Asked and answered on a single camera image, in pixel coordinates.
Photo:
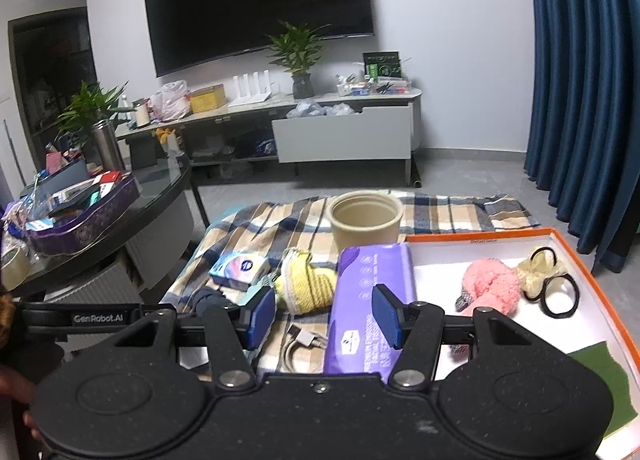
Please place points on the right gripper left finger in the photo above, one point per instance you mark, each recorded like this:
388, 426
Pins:
231, 330

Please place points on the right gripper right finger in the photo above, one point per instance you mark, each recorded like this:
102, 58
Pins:
415, 330

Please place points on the yellow knitted sock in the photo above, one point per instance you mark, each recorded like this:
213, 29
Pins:
305, 282

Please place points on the pink fluffy sock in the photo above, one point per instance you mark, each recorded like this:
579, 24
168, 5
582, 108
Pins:
487, 282

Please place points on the small blue tissue packet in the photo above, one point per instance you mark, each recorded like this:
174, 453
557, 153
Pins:
239, 270

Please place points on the purple tissue pack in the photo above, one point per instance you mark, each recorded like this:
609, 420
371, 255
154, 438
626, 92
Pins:
355, 343

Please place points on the tape roll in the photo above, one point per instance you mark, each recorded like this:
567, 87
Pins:
15, 265

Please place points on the orange rimmed white box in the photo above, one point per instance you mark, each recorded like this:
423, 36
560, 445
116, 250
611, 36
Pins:
560, 300

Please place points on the plaid blanket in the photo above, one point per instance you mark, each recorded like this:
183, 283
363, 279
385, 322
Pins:
271, 230

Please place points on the purple tin box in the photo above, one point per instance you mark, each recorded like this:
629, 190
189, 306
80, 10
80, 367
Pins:
83, 230

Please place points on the beige paper cup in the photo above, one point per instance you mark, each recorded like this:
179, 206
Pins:
361, 218

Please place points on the green leaf cloth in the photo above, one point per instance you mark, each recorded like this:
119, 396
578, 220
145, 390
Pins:
598, 359

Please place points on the white tv cabinet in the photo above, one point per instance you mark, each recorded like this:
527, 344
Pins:
381, 128

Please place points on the yellow cardboard box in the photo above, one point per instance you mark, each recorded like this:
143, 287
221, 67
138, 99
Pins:
207, 98

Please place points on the white router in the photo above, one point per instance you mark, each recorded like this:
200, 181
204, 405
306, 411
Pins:
251, 89

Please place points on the white plastic bag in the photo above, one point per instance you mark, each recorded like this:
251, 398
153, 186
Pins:
171, 102

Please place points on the green black box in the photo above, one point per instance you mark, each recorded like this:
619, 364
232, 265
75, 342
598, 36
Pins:
382, 64

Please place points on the potted bamboo plant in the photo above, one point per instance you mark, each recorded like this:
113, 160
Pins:
297, 49

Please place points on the blue curtain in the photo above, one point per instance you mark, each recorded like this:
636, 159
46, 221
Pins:
583, 143

